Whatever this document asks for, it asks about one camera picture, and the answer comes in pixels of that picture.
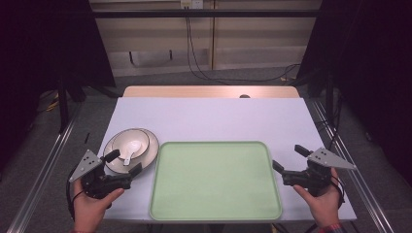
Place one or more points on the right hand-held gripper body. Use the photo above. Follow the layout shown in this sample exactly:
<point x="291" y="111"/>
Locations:
<point x="327" y="159"/>

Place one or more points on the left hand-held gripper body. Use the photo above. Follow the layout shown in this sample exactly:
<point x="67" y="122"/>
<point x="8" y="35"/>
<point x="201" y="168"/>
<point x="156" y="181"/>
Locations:
<point x="86" y="164"/>

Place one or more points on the cream plate with dark rim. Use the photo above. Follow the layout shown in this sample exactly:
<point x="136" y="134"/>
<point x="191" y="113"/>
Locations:
<point x="149" y="155"/>

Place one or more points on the white ceramic spoon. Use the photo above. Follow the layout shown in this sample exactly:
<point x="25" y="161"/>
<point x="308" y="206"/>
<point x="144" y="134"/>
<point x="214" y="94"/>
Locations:
<point x="133" y="147"/>

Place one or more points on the cream bowl with dark rim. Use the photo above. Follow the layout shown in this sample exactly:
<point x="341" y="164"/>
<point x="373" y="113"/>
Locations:
<point x="129" y="139"/>

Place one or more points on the person's left hand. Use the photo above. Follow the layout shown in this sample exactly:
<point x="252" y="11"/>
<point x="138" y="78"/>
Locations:
<point x="89" y="210"/>

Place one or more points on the person's right hand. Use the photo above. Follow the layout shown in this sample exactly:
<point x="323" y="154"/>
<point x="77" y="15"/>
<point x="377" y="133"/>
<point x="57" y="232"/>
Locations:
<point x="324" y="207"/>

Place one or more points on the small black pen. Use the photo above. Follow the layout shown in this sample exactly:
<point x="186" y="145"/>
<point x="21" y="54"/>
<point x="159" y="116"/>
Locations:
<point x="86" y="138"/>

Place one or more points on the black metal stand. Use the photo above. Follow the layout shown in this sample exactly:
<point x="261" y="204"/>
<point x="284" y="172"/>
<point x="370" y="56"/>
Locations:
<point x="63" y="106"/>

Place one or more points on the light green tray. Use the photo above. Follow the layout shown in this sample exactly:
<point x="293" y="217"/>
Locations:
<point x="215" y="181"/>

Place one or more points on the dark table grommet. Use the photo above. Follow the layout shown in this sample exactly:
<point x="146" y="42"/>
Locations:
<point x="244" y="96"/>

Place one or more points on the white table mat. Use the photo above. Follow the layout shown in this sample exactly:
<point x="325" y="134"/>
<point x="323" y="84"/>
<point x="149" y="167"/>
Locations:
<point x="210" y="119"/>

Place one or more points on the wooden table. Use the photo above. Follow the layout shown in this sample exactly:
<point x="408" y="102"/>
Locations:
<point x="194" y="91"/>

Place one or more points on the black curtain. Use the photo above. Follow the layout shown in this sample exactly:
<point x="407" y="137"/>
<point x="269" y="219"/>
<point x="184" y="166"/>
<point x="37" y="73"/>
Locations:
<point x="42" y="48"/>
<point x="372" y="64"/>

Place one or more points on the black horizontal bar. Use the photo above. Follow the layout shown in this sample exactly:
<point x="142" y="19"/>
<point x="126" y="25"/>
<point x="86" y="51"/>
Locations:
<point x="207" y="13"/>

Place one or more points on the aluminium floor rail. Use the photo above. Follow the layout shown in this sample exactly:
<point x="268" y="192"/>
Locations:
<point x="42" y="168"/>
<point x="362" y="181"/>

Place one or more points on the white wall socket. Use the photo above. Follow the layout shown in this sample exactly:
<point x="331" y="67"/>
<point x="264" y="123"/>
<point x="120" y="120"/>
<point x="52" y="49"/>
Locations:
<point x="191" y="4"/>

